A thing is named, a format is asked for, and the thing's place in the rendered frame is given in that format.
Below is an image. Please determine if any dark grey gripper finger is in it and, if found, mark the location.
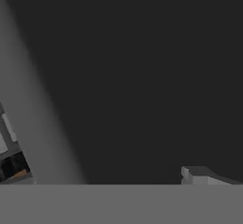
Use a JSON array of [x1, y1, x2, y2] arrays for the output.
[[180, 165, 243, 185]]

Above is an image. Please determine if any dark grey dishwasher door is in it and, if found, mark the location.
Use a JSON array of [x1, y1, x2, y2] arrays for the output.
[[0, 0, 243, 185]]

